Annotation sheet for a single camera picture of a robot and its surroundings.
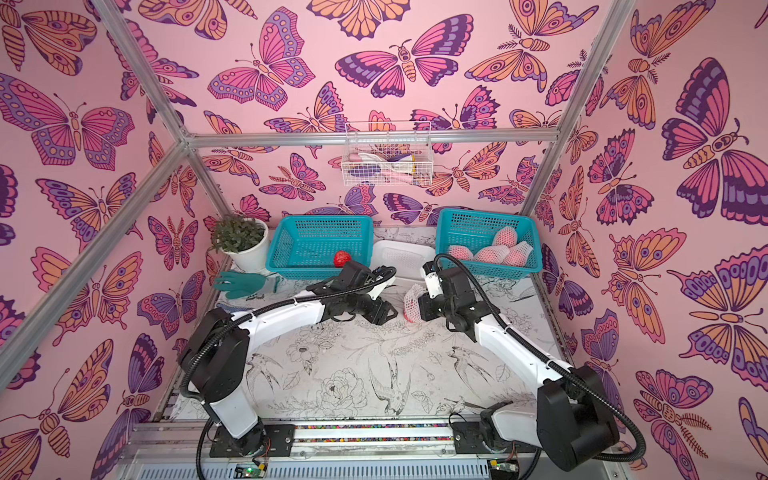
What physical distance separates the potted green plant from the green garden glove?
39 mm

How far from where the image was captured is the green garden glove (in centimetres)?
104

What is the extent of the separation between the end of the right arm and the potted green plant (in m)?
0.60

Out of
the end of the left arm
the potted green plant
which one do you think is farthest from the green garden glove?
the end of the left arm

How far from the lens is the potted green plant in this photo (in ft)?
3.17

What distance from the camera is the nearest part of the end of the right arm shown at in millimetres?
615

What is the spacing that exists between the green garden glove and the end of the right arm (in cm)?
62
